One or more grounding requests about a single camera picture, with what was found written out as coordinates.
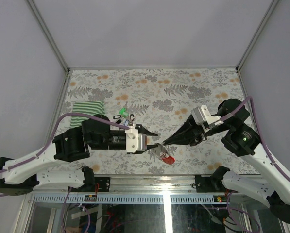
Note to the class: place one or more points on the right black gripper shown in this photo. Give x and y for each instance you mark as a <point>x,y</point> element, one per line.
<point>190,132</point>

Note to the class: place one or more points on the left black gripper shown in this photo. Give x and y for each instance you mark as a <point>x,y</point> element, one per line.
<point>142,130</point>

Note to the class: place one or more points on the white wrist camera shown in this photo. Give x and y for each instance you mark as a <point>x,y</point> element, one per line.
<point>136,139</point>
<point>203,118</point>

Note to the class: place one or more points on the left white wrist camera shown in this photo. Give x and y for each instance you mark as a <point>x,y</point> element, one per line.
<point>136,139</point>

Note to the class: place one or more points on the green key tag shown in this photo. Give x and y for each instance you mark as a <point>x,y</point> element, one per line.
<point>123,112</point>

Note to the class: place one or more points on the green striped cloth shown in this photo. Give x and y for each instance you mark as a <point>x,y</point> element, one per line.
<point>88,108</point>

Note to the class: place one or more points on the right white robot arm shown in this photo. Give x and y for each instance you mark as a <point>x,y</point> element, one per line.
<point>244,142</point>

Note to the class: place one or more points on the silver keys bunch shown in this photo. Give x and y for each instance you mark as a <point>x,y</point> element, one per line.
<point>129,120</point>

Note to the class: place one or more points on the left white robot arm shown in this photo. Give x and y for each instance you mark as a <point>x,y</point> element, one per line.
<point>32,172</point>

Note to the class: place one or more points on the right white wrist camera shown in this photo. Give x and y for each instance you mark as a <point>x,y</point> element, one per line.
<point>203,118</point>

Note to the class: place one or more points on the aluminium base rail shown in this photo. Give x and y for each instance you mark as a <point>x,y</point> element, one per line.
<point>136,189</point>

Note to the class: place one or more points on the red handled metal key tool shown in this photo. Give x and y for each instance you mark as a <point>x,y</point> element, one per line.
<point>164,156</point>

